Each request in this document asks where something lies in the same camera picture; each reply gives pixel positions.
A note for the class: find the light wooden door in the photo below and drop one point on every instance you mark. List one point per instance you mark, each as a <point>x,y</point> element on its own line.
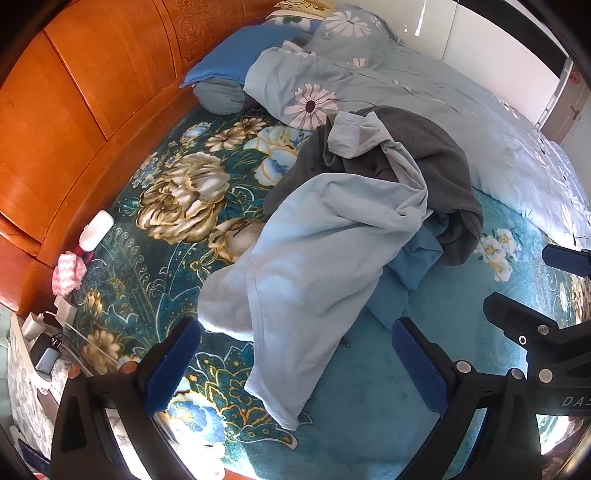
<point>565,108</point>

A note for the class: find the white charger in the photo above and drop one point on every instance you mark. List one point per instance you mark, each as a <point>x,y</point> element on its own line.
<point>65,308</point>
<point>33,325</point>

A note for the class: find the light blue floral duvet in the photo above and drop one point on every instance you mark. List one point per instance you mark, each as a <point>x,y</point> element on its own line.
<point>415,78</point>

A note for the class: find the wooden headboard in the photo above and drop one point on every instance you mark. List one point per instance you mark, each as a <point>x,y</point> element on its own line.
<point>92,92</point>

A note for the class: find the grey garment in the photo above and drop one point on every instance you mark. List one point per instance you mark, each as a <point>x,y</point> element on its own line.
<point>429,143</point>

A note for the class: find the pink knitted cloth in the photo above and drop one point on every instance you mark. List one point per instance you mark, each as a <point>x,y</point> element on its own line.
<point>68,273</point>

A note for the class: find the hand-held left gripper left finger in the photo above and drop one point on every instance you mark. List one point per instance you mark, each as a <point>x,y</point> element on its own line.
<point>171,364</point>

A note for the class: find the blue pillow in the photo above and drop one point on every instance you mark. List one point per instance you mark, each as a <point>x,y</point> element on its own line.
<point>221,55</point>

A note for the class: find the yellow patterned pillow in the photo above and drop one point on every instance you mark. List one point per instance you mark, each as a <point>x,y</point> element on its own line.
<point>300,6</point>

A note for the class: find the grey-blue pillow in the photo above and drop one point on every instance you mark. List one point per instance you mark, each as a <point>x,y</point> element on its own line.
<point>217,97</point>

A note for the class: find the teal floral blanket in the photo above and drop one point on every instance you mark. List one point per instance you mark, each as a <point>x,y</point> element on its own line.
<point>184,194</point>

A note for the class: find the white case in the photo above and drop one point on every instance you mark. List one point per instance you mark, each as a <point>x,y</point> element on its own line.
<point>96,230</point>

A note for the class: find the medium blue garment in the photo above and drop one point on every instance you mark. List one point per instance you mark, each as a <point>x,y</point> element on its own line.
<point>406,277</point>

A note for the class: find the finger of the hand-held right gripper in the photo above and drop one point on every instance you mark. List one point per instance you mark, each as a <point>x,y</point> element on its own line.
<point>512,316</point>
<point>570,258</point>

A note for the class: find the bedside table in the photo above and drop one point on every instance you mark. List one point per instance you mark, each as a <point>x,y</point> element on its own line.
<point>23,392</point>

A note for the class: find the light blue long-sleeve shirt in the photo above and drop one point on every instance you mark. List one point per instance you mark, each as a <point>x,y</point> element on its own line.
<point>314,230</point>

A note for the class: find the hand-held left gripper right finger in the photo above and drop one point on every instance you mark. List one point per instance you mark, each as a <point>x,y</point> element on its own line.
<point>420,364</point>

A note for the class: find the grey charger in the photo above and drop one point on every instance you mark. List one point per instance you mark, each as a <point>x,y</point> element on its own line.
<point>46,359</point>

